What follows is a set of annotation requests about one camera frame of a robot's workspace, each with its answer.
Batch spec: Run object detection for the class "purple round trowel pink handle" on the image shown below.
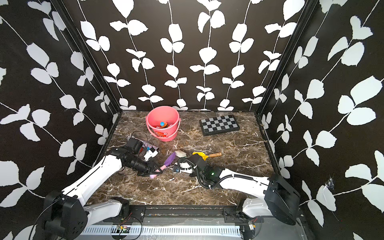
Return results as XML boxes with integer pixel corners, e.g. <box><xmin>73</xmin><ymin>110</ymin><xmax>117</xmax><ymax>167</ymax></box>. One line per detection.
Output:
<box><xmin>150</xmin><ymin>152</ymin><xmax>176</xmax><ymax>179</ymax></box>

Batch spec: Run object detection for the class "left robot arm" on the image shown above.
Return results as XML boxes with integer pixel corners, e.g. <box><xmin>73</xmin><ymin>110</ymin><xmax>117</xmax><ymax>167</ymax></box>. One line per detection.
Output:
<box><xmin>28</xmin><ymin>138</ymin><xmax>164</xmax><ymax>240</ymax></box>

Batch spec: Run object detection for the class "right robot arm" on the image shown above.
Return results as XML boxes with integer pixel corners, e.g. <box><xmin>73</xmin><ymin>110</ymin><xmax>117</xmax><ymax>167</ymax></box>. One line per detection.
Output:
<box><xmin>176</xmin><ymin>155</ymin><xmax>300</xmax><ymax>226</ymax></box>

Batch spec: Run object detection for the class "pink plastic bucket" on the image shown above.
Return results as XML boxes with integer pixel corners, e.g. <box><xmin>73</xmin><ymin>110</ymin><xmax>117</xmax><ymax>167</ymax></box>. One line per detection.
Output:
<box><xmin>146</xmin><ymin>106</ymin><xmax>181</xmax><ymax>142</ymax></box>

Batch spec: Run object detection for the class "black white checkerboard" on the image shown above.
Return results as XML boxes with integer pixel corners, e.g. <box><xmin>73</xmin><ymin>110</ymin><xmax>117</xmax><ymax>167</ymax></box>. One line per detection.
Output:
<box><xmin>199</xmin><ymin>115</ymin><xmax>240</xmax><ymax>136</ymax></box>

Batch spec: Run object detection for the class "small circuit board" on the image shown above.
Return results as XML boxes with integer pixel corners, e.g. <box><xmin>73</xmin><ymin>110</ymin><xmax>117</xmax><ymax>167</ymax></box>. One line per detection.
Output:
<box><xmin>111</xmin><ymin>225</ymin><xmax>131</xmax><ymax>235</ymax></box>

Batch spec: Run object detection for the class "yellow shovel wooden handle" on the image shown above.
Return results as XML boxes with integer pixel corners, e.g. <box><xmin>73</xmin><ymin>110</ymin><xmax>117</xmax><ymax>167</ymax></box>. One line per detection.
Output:
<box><xmin>193</xmin><ymin>152</ymin><xmax>222</xmax><ymax>161</ymax></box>

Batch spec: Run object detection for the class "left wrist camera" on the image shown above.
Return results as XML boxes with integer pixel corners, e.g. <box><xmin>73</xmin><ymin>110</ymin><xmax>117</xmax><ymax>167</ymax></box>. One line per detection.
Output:
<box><xmin>126</xmin><ymin>137</ymin><xmax>159</xmax><ymax>162</ymax></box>

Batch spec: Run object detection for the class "black front rail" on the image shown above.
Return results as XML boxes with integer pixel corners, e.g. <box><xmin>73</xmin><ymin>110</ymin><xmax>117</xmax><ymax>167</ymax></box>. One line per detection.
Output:
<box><xmin>121</xmin><ymin>205</ymin><xmax>270</xmax><ymax>224</ymax></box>

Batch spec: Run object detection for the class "white slotted cable duct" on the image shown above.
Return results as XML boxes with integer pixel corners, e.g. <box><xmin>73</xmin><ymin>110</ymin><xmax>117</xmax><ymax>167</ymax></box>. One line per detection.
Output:
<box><xmin>81</xmin><ymin>225</ymin><xmax>241</xmax><ymax>238</ymax></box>

